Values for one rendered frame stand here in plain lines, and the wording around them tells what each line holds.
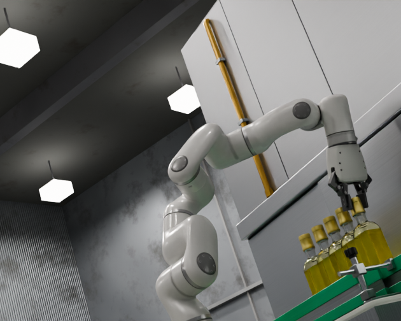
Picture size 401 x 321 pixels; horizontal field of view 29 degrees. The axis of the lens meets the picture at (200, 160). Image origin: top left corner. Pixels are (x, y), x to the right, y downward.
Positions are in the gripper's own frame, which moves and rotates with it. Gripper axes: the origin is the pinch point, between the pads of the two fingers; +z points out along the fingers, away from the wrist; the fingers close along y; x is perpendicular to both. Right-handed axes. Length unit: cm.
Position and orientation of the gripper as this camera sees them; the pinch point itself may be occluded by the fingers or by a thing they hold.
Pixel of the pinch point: (354, 202)
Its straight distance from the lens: 205.0
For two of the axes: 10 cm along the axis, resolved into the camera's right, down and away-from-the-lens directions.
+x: 5.1, -2.3, -8.3
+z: 1.7, 9.7, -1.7
